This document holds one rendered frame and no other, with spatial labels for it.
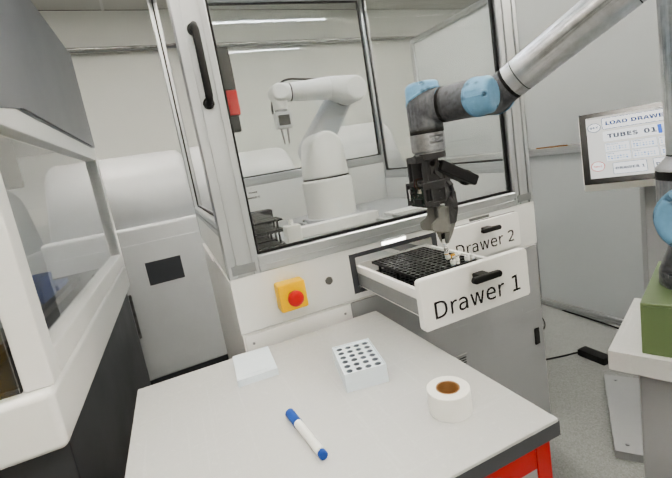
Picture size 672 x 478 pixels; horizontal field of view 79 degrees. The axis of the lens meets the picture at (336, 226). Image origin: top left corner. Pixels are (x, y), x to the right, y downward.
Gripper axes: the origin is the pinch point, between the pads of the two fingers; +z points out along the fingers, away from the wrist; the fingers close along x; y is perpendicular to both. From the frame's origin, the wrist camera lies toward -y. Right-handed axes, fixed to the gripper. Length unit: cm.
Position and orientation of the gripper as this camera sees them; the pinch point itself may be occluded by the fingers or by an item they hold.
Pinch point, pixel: (446, 236)
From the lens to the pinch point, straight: 99.1
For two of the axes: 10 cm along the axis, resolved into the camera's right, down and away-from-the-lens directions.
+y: -9.1, 2.2, -3.6
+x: 3.9, 1.0, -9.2
